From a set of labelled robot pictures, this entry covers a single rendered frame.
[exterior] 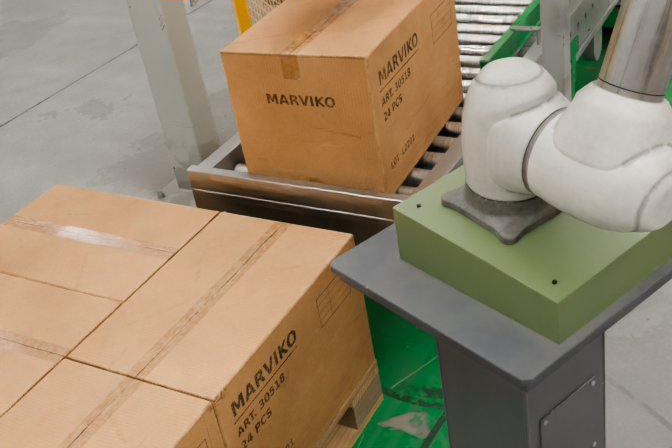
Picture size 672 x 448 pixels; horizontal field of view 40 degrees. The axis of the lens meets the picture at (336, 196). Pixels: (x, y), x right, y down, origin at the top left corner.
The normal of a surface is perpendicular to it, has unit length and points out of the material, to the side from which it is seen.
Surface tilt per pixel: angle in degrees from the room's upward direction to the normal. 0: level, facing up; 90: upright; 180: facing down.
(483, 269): 90
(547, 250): 5
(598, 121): 65
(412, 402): 0
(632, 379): 0
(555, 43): 90
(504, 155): 85
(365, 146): 90
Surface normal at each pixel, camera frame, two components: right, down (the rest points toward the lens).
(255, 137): -0.42, 0.52
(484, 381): -0.76, 0.43
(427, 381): -0.15, -0.85
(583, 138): -0.77, 0.02
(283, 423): 0.87, 0.13
